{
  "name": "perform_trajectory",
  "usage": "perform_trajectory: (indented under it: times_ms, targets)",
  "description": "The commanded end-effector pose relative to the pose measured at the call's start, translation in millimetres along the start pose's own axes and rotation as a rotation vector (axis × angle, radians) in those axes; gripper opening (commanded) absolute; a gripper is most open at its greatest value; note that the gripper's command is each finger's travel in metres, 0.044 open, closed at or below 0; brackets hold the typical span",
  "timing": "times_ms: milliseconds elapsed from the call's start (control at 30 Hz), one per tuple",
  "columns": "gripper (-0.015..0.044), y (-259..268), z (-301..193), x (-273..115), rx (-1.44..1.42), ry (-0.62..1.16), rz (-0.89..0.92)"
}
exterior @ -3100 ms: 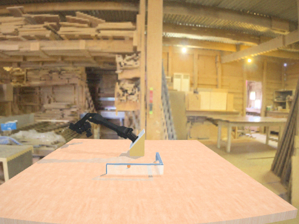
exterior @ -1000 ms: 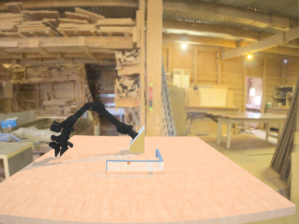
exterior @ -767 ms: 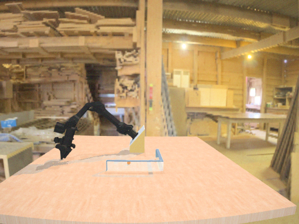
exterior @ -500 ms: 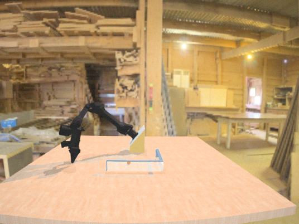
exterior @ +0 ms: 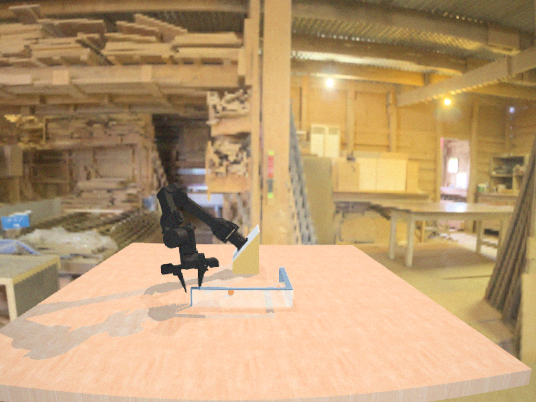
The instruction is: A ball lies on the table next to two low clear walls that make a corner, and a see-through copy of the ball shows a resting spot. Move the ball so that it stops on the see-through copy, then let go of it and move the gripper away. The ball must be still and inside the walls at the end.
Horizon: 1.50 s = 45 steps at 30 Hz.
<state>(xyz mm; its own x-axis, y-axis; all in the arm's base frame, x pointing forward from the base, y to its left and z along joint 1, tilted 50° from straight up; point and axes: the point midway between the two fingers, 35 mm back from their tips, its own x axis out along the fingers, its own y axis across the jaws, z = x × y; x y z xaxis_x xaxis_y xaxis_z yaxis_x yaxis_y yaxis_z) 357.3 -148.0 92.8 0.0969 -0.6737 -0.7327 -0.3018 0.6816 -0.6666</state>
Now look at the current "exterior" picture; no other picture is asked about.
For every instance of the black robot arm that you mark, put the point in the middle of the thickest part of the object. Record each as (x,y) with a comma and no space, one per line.
(174,194)

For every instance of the low clear corner walls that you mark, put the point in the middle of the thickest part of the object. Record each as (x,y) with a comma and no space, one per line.
(241,298)

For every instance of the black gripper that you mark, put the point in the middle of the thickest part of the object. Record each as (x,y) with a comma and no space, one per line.
(169,268)

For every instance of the light blue flat bar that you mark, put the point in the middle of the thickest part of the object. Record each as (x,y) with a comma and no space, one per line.
(284,275)

